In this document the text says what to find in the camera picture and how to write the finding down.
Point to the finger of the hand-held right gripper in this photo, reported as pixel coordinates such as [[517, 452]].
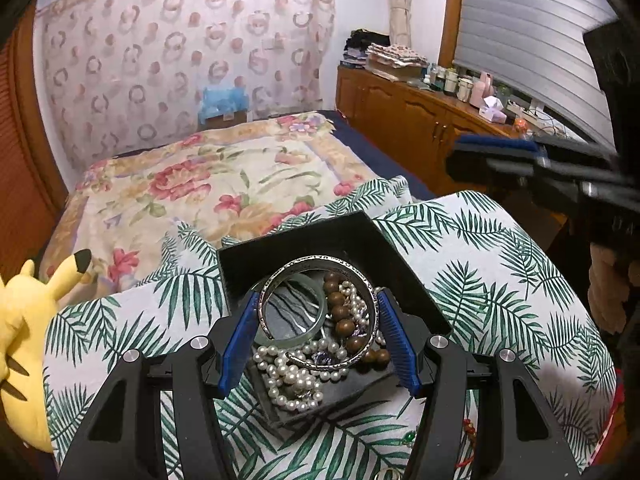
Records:
[[500, 141], [480, 167]]

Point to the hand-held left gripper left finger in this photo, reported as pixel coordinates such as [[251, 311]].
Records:
[[240, 342]]

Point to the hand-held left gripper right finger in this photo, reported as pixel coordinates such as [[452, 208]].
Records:
[[398, 342]]

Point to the purple crystal hairpin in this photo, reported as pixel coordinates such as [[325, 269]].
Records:
[[326, 358]]

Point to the green jade bangle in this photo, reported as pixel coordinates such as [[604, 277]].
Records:
[[315, 333]]

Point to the engraved silver bangle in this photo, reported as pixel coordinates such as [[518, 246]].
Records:
[[345, 261]]

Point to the black jewelry box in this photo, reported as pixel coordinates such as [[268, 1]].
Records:
[[300, 255]]

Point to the person's right hand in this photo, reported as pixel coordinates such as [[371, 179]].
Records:
[[607, 290]]

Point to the small orange figurine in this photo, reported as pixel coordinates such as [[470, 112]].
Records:
[[520, 125]]

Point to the pink tissue box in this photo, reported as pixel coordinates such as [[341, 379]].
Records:
[[492, 110]]

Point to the white power strip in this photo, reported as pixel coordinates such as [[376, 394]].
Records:
[[525, 115]]

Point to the group of cosmetic bottles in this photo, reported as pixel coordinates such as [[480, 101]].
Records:
[[457, 85]]

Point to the wooden cabinet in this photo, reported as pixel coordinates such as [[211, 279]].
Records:
[[400, 110]]

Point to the dark blue bed sheet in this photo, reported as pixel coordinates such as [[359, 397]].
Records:
[[380, 155]]

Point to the green leaf print cloth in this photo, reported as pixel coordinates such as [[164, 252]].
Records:
[[500, 285]]

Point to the grey window blind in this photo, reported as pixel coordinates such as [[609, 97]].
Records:
[[525, 25]]

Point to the patterned folded cloth stack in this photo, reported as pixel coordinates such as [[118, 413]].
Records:
[[397, 60]]

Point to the floral blanket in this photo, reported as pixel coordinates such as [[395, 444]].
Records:
[[200, 185]]

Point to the dark folded clothes stack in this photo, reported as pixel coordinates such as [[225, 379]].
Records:
[[362, 45]]

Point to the cream tied curtain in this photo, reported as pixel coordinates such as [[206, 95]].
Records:
[[399, 5]]

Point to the yellow plush toy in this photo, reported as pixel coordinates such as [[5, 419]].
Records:
[[20, 320]]

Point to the brown louvred wardrobe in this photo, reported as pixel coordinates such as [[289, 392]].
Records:
[[20, 185]]

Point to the wooden window frame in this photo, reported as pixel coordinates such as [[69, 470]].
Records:
[[451, 15]]

